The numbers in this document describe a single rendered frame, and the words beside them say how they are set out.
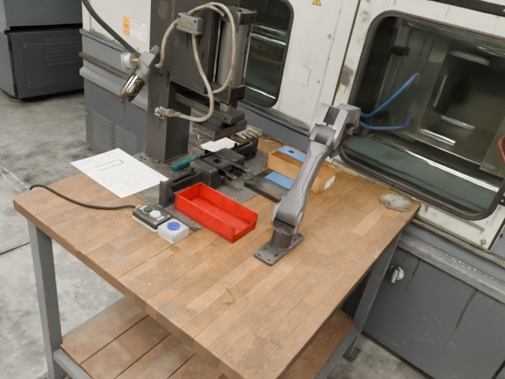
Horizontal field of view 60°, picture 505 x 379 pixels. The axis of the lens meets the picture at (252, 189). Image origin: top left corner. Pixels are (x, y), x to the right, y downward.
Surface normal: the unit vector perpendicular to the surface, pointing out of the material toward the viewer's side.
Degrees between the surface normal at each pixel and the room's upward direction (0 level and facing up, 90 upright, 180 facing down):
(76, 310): 0
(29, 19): 90
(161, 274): 0
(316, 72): 90
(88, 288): 0
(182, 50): 90
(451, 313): 90
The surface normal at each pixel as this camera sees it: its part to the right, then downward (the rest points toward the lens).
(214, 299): 0.15, -0.84
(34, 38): 0.76, 0.43
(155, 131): -0.59, 0.33
